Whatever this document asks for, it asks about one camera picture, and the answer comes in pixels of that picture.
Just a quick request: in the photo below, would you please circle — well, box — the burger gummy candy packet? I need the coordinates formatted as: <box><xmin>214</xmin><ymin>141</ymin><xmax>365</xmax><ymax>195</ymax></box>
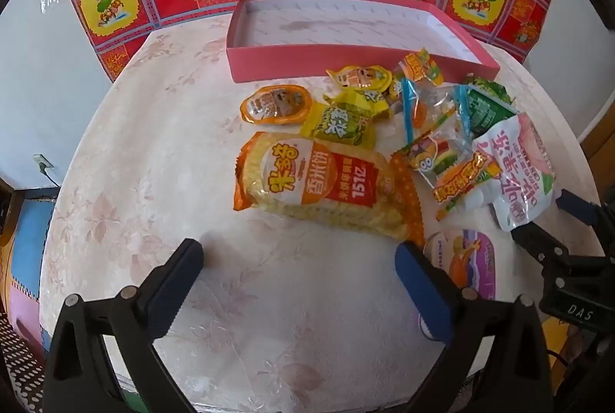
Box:
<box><xmin>391</xmin><ymin>129</ymin><xmax>474</xmax><ymax>183</ymax></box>

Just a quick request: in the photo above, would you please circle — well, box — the clear blue-strip zip bag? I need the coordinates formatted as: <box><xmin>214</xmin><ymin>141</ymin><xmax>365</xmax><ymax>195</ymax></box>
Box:
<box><xmin>401</xmin><ymin>79</ymin><xmax>474</xmax><ymax>145</ymax></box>

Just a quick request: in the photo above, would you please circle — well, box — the orange gummy candy packet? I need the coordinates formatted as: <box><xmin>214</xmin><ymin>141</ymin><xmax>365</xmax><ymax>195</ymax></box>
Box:
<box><xmin>430</xmin><ymin>153</ymin><xmax>503</xmax><ymax>221</ymax></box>

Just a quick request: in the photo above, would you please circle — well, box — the yellow cartoon snack packet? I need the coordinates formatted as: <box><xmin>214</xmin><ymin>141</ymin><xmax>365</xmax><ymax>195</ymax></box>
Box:
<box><xmin>326</xmin><ymin>64</ymin><xmax>392</xmax><ymax>94</ymax></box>

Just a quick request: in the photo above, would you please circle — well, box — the shallow pink cardboard box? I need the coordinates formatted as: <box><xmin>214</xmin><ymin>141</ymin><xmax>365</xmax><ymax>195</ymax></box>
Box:
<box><xmin>226</xmin><ymin>0</ymin><xmax>500</xmax><ymax>84</ymax></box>

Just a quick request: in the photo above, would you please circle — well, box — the blue foam floor mat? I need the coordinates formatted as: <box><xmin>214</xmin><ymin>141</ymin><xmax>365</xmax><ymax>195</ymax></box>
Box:
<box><xmin>0</xmin><ymin>197</ymin><xmax>56</xmax><ymax>293</ymax></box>

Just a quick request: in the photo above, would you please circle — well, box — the orange rice cracker packet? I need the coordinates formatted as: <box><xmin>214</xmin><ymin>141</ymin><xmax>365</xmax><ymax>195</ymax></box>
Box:
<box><xmin>233</xmin><ymin>132</ymin><xmax>426</xmax><ymax>245</ymax></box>

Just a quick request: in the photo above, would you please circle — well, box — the white pink spout pouch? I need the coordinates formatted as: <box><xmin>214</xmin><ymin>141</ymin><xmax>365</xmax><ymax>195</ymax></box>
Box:
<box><xmin>473</xmin><ymin>112</ymin><xmax>560</xmax><ymax>233</ymax></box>

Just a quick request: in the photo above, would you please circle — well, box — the orange jelly cup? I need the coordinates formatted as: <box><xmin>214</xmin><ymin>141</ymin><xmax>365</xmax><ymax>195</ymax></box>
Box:
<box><xmin>239</xmin><ymin>83</ymin><xmax>313</xmax><ymax>125</ymax></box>

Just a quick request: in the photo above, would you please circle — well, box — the yellow green candy packet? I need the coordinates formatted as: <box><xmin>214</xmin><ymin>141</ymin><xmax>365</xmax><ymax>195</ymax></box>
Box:
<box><xmin>300</xmin><ymin>98</ymin><xmax>376</xmax><ymax>149</ymax></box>
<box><xmin>324</xmin><ymin>88</ymin><xmax>390</xmax><ymax>123</ymax></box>

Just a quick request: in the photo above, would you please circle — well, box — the wooden door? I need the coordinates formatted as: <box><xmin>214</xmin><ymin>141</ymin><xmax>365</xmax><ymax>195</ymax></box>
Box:
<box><xmin>581</xmin><ymin>77</ymin><xmax>615</xmax><ymax>154</ymax></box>

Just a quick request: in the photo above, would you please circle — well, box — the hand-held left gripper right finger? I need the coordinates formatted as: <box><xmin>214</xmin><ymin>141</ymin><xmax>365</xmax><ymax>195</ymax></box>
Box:
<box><xmin>394</xmin><ymin>241</ymin><xmax>553</xmax><ymax>413</ymax></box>

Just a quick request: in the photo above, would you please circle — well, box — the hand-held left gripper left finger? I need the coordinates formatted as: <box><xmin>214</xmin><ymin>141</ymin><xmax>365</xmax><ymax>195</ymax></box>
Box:
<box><xmin>42</xmin><ymin>238</ymin><xmax>205</xmax><ymax>413</ymax></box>

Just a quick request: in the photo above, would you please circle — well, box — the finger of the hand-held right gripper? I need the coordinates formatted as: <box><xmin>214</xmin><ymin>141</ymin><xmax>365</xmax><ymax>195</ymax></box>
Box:
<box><xmin>555</xmin><ymin>189</ymin><xmax>615</xmax><ymax>243</ymax></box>
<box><xmin>509</xmin><ymin>223</ymin><xmax>584</xmax><ymax>270</ymax></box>

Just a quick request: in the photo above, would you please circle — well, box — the small yellow orange snack packet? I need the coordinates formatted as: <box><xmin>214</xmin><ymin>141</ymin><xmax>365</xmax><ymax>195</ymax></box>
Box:
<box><xmin>396</xmin><ymin>48</ymin><xmax>445</xmax><ymax>87</ymax></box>

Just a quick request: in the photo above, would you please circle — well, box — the purple snack tin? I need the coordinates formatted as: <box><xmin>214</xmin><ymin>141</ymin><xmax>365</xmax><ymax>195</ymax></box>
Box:
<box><xmin>425</xmin><ymin>228</ymin><xmax>497</xmax><ymax>301</ymax></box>

